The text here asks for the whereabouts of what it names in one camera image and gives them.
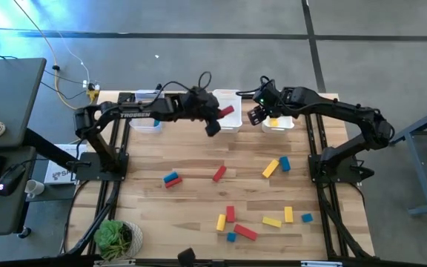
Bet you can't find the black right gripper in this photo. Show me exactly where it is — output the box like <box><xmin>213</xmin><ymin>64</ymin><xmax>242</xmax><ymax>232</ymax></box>
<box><xmin>247</xmin><ymin>77</ymin><xmax>287</xmax><ymax>127</ymax></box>

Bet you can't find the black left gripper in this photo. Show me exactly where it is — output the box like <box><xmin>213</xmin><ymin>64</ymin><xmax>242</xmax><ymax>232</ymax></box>
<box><xmin>178</xmin><ymin>87</ymin><xmax>225</xmax><ymax>138</ymax></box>

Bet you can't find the long red block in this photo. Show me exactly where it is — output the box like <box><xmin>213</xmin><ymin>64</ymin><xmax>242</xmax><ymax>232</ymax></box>
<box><xmin>234</xmin><ymin>223</ymin><xmax>259</xmax><ymax>241</ymax></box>

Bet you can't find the white plastic bin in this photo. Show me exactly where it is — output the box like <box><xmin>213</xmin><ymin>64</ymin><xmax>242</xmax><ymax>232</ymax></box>
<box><xmin>261</xmin><ymin>90</ymin><xmax>295</xmax><ymax>134</ymax></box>
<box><xmin>211</xmin><ymin>88</ymin><xmax>243</xmax><ymax>134</ymax></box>

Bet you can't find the clear plastic bin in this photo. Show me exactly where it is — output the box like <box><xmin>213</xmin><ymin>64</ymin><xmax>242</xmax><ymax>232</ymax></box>
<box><xmin>129</xmin><ymin>88</ymin><xmax>165</xmax><ymax>134</ymax></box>

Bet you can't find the yellow power strip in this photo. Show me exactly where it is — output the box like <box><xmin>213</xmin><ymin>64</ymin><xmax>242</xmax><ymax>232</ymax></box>
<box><xmin>82</xmin><ymin>79</ymin><xmax>101</xmax><ymax>102</ymax></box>

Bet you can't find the dark rounded object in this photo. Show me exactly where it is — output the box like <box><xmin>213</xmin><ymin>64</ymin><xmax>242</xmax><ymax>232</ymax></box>
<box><xmin>177</xmin><ymin>247</ymin><xmax>196</xmax><ymax>267</ymax></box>

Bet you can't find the white patterned plant pot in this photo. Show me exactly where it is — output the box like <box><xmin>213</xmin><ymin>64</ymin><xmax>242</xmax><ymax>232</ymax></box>
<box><xmin>100</xmin><ymin>221</ymin><xmax>144</xmax><ymax>260</ymax></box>

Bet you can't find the green succulent plant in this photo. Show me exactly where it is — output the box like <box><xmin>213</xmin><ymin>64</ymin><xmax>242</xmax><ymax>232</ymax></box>
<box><xmin>93</xmin><ymin>219</ymin><xmax>133</xmax><ymax>261</ymax></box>

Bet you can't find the white printed box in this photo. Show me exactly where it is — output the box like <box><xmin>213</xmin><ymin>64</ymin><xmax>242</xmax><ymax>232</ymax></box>
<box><xmin>44</xmin><ymin>143</ymin><xmax>88</xmax><ymax>185</ymax></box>

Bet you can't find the white mug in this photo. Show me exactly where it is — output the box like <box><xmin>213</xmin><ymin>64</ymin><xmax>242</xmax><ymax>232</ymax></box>
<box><xmin>24</xmin><ymin>178</ymin><xmax>46</xmax><ymax>200</ymax></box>

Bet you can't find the black computer mouse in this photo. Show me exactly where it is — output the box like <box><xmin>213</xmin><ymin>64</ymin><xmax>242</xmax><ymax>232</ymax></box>
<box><xmin>0</xmin><ymin>163</ymin><xmax>27</xmax><ymax>197</ymax></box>

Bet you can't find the black aluminium table frame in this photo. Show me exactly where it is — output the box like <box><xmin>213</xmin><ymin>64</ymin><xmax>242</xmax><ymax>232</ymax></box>
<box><xmin>60</xmin><ymin>90</ymin><xmax>377</xmax><ymax>267</ymax></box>

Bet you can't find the white cable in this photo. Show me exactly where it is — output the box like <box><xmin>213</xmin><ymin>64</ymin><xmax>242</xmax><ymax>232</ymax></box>
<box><xmin>59</xmin><ymin>33</ymin><xmax>90</xmax><ymax>88</ymax></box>

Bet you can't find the black floor cable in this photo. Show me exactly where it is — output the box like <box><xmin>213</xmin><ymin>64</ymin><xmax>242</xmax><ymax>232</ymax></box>
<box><xmin>0</xmin><ymin>49</ymin><xmax>88</xmax><ymax>101</ymax></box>

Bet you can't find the grey metal table frame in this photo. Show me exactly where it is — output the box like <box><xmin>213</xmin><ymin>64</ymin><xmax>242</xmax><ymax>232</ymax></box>
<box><xmin>385</xmin><ymin>102</ymin><xmax>427</xmax><ymax>217</ymax></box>

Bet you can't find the silver metal bracket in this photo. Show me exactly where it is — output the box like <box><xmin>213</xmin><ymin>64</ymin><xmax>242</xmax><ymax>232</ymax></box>
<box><xmin>93</xmin><ymin>259</ymin><xmax>136</xmax><ymax>267</ymax></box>
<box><xmin>301</xmin><ymin>260</ymin><xmax>343</xmax><ymax>267</ymax></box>

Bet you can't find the yellow cable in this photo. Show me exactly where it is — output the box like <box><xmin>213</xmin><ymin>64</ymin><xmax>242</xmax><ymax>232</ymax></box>
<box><xmin>12</xmin><ymin>0</ymin><xmax>96</xmax><ymax>111</ymax></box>

